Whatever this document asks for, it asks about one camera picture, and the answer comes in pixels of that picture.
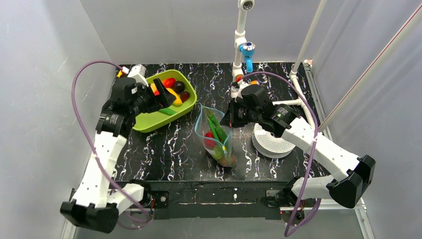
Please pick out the yellow toy banana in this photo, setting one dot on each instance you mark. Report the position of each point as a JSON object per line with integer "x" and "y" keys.
{"x": 177, "y": 102}

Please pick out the brown toy kiwi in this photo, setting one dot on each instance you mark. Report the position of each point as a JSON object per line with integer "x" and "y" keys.
{"x": 227, "y": 161}

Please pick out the clear zip top bag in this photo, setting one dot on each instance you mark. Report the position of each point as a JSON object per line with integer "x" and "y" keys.
{"x": 202, "y": 127}

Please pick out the yellow toy lemon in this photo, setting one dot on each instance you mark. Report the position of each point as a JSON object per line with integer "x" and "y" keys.
{"x": 153, "y": 87}

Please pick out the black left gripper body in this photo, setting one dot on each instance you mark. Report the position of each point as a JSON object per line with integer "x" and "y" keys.
{"x": 157, "y": 97}

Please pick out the long green toy bean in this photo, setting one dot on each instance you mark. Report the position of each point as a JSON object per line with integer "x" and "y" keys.
{"x": 212, "y": 127}

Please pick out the green toy beans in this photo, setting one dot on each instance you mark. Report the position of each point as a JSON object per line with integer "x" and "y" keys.
{"x": 167, "y": 111}

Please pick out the dark purple toy fruit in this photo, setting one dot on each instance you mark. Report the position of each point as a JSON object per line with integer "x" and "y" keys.
{"x": 178, "y": 87}

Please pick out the red orange toy pepper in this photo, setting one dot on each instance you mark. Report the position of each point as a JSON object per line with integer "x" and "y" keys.
{"x": 169, "y": 82}

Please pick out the green plastic tray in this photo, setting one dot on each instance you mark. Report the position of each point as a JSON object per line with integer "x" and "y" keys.
{"x": 149, "y": 122}

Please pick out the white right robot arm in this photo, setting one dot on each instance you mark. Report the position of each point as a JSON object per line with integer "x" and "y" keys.
{"x": 350, "y": 175}

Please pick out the white filament spool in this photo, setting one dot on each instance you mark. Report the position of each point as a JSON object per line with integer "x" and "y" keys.
{"x": 268, "y": 145}

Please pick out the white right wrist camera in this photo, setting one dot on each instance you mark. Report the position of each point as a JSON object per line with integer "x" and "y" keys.
{"x": 236, "y": 89}

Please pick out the aluminium frame rail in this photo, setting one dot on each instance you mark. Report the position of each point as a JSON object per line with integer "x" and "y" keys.
{"x": 190, "y": 199}

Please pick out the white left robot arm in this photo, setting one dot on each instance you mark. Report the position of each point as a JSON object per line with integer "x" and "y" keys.
{"x": 98, "y": 201}

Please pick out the blue pipe valve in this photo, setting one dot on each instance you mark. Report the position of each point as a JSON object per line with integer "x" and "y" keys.
{"x": 247, "y": 49}

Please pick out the red toy strawberry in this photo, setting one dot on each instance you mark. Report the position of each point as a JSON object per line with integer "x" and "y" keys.
{"x": 184, "y": 96}

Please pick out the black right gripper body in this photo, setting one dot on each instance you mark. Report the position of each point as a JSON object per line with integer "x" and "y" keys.
{"x": 233, "y": 114}

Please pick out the red toy apple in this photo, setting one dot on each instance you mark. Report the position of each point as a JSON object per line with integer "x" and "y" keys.
{"x": 209, "y": 140}

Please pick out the white PVC pipe frame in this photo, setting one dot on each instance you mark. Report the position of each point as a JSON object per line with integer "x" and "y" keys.
{"x": 246, "y": 5}

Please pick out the green toy cucumber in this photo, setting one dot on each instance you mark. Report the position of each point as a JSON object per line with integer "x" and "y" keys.
{"x": 219, "y": 130}

